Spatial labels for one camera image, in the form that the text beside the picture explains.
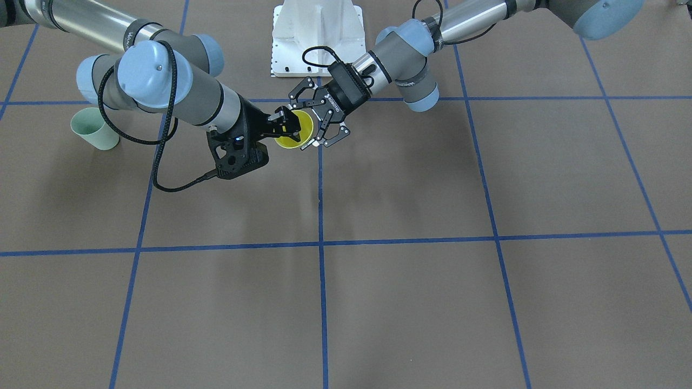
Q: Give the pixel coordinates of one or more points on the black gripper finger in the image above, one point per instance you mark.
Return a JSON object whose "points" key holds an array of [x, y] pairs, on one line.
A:
{"points": [[286, 118], [307, 95], [284, 136], [331, 128]]}

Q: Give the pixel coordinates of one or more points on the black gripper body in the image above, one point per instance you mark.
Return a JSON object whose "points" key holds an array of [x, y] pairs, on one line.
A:
{"points": [[336, 99], [261, 122]]}

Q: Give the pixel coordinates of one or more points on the green plastic cup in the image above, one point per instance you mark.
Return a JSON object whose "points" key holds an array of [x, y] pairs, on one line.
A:
{"points": [[89, 125]]}

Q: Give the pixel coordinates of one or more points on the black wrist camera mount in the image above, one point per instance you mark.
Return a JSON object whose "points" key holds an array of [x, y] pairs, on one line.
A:
{"points": [[236, 152]]}

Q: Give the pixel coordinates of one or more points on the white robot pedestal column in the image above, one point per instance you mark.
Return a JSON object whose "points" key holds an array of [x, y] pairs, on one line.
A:
{"points": [[300, 25]]}

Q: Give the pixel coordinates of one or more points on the yellow plastic cup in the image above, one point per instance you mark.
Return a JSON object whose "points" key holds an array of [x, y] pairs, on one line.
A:
{"points": [[307, 129]]}

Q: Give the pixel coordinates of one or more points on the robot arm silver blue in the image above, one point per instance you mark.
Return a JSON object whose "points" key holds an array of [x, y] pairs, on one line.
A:
{"points": [[401, 53], [152, 68]]}

